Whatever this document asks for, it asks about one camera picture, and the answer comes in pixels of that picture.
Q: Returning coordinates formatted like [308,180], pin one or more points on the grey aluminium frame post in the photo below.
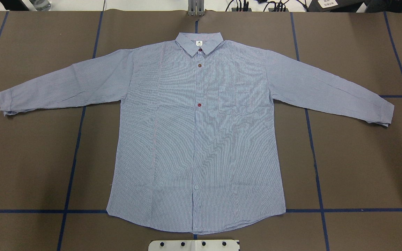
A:
[196,8]

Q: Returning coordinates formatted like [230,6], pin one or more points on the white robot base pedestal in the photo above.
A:
[195,245]

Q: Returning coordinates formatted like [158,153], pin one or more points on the light blue striped shirt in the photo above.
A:
[197,147]

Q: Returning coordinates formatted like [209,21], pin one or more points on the black power strip with cables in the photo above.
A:
[256,6]

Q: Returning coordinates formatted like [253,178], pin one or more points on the clear water bottle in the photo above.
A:
[41,5]

